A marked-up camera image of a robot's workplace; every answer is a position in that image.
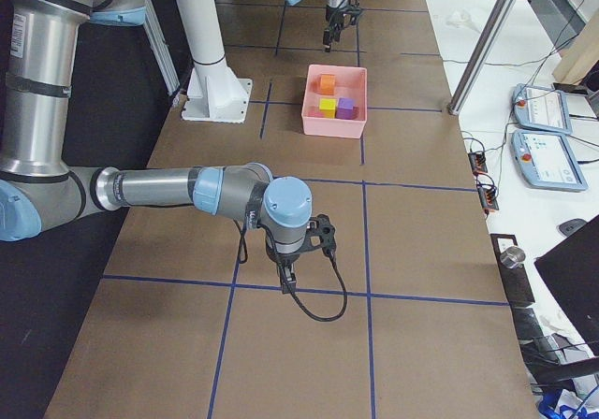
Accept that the white side table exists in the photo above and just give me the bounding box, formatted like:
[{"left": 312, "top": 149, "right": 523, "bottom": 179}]
[{"left": 423, "top": 0, "right": 599, "bottom": 392}]

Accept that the white mast base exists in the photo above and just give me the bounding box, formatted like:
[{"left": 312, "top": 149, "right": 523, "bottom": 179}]
[{"left": 182, "top": 61, "right": 253, "bottom": 123}]

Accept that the yellow foam block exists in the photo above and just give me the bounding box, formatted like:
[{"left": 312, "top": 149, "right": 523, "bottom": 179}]
[{"left": 318, "top": 97, "right": 337, "bottom": 119}]

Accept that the orange foam block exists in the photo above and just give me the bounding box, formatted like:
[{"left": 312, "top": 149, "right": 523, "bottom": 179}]
[{"left": 317, "top": 74, "right": 336, "bottom": 96}]

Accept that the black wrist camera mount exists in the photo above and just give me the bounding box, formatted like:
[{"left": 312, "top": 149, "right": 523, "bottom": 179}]
[{"left": 304, "top": 214, "right": 337, "bottom": 258}]

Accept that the near orange black connector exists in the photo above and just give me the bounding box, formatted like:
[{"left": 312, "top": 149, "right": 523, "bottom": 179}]
[{"left": 476, "top": 182, "right": 499, "bottom": 214}]

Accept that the near teach pendant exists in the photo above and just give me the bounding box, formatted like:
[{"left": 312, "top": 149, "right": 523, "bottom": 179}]
[{"left": 511, "top": 129, "right": 588, "bottom": 193}]

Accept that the far orange black connector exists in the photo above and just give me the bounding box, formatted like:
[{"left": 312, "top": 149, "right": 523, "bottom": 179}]
[{"left": 468, "top": 151, "right": 488, "bottom": 176}]

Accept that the teach pendant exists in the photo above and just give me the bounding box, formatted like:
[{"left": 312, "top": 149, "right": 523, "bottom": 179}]
[
  {"left": 512, "top": 84, "right": 573, "bottom": 135},
  {"left": 511, "top": 129, "right": 588, "bottom": 193}
]

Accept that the silver metal cylinder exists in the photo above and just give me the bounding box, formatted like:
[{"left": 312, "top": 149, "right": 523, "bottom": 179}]
[{"left": 499, "top": 246, "right": 526, "bottom": 269}]

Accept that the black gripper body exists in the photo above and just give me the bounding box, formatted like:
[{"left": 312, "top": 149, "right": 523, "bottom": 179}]
[
  {"left": 324, "top": 6, "right": 352, "bottom": 39},
  {"left": 265, "top": 241, "right": 300, "bottom": 274}
]

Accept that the black monitor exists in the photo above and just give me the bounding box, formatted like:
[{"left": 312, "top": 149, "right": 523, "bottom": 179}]
[{"left": 534, "top": 237, "right": 598, "bottom": 348}]

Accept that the aluminium frame post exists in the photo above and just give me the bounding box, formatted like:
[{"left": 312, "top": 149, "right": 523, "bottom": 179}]
[{"left": 447, "top": 0, "right": 517, "bottom": 116}]

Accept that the orange black connector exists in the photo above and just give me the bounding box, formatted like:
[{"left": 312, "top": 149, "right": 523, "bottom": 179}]
[
  {"left": 476, "top": 182, "right": 499, "bottom": 214},
  {"left": 468, "top": 151, "right": 488, "bottom": 176}
]

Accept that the purple foam block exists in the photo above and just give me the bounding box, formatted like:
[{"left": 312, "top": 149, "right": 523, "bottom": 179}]
[{"left": 335, "top": 97, "right": 358, "bottom": 120}]

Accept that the brown paper table cover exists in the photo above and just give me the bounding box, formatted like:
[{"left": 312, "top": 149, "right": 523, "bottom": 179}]
[{"left": 46, "top": 0, "right": 537, "bottom": 418}]

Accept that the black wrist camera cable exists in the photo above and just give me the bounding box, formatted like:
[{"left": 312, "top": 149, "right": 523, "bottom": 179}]
[{"left": 237, "top": 217, "right": 349, "bottom": 323}]

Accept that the pink plastic bin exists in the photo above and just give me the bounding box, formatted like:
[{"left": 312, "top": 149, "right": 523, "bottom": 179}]
[{"left": 301, "top": 64, "right": 368, "bottom": 138}]

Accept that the far teach pendant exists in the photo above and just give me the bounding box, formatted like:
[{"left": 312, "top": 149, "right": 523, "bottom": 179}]
[{"left": 512, "top": 84, "right": 573, "bottom": 135}]

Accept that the white camera mast pole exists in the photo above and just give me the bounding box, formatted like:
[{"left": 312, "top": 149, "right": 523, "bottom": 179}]
[{"left": 176, "top": 0, "right": 226, "bottom": 66}]

